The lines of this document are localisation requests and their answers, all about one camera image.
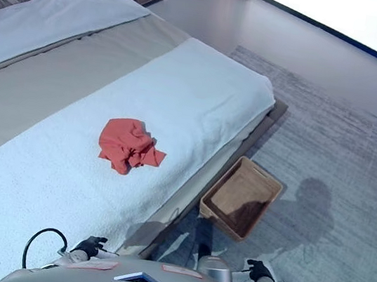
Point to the light blue duvet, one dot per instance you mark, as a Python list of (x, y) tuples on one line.
[(58, 15)]

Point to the silver right robot leg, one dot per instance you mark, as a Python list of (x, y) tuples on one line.
[(215, 269)]

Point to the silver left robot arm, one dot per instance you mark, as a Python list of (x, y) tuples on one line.
[(66, 260)]

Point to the grey rug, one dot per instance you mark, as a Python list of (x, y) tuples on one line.
[(332, 152)]

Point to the brown wicker basket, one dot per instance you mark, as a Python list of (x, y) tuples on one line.
[(235, 205)]

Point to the beige bed with brown frame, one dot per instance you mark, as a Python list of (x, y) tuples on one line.
[(40, 90)]

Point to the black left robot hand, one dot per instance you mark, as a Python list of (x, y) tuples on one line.
[(90, 244)]

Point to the red cloth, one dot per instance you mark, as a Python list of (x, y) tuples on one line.
[(127, 146)]

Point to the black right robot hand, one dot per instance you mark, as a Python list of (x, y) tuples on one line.
[(259, 269)]

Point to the dark baseboard strip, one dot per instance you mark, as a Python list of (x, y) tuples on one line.
[(349, 39)]

